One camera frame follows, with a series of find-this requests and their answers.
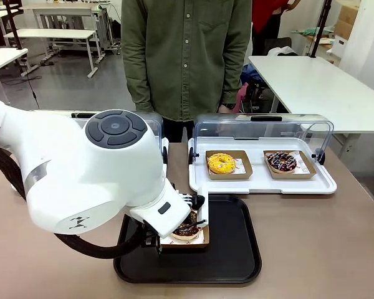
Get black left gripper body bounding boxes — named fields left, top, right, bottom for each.
left=141, top=226, right=162, bottom=249

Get brown cardboard food tray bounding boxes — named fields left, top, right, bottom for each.
left=262, top=149, right=317, bottom=180
left=160, top=214, right=211, bottom=252
left=204, top=149, right=254, bottom=181

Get chocolate donut with sprinkles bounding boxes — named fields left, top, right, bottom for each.
left=171, top=211, right=202, bottom=240

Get white printed paper liner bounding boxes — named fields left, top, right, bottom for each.
left=207, top=157, right=249, bottom=175
left=161, top=229, right=206, bottom=247
left=266, top=151, right=311, bottom=174

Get black serving tray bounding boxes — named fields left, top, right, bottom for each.
left=113, top=193, right=262, bottom=284

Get yellow glazed donut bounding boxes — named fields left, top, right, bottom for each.
left=207, top=152, right=237, bottom=174

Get dark donut with white stripes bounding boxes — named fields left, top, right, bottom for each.
left=266, top=151, right=297, bottom=174

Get person's black trousers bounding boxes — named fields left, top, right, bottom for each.
left=163, top=116, right=198, bottom=144

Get pink cloth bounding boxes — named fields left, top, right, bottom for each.
left=233, top=82, right=249, bottom=113

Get person's green shirt torso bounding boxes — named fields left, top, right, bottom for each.
left=120, top=0, right=253, bottom=122

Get blue bag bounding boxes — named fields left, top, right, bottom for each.
left=240, top=64, right=258, bottom=91

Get large white table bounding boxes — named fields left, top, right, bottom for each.
left=247, top=55, right=374, bottom=150

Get low white bench table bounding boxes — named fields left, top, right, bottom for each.
left=3, top=29, right=107, bottom=78

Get white crumpled cloth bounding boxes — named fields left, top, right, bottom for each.
left=267, top=45, right=299, bottom=57

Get white table with metal legs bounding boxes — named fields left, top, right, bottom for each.
left=0, top=48, right=29, bottom=107

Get black chair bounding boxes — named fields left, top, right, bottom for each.
left=4, top=0, right=24, bottom=50

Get person in red top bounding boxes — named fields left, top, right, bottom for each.
left=251, top=0, right=302, bottom=57

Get green fabric item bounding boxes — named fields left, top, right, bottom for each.
left=295, top=26, right=325, bottom=37

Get black stand pole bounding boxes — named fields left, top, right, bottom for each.
left=308, top=0, right=333, bottom=59

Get small white box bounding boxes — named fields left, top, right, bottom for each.
left=332, top=34, right=350, bottom=57

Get brown cardboard box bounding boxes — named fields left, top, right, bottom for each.
left=333, top=0, right=361, bottom=40

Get thin black camera cable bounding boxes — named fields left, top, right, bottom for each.
left=173, top=219, right=207, bottom=232

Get thin black floor cable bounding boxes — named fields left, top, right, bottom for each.
left=6, top=62, right=41, bottom=110

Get white desk with frame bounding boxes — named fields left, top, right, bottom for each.
left=21, top=2, right=118, bottom=50

